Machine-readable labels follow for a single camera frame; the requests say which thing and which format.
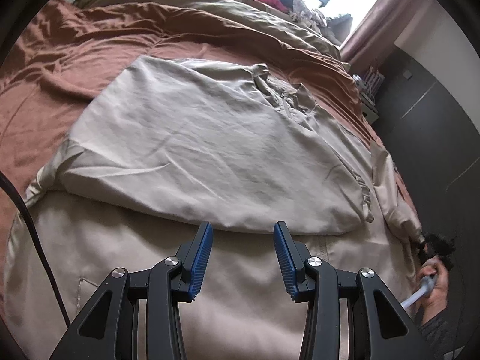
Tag beige jacket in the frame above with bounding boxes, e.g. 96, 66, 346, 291
26, 55, 422, 359

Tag person's right hand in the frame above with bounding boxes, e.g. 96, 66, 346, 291
417, 256, 449, 317

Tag white bedside table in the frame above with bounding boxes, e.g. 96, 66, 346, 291
352, 66, 385, 125

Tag rust brown bed sheet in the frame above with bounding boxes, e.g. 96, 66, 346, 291
0, 0, 419, 331

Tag pink right curtain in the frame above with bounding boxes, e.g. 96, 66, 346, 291
341, 0, 429, 75

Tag grey cushion on sill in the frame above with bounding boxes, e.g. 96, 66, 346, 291
327, 14, 353, 46

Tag tan duvet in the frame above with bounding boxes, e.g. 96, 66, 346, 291
73, 0, 347, 75

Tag grey wall socket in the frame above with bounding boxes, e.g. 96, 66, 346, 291
403, 70, 413, 80

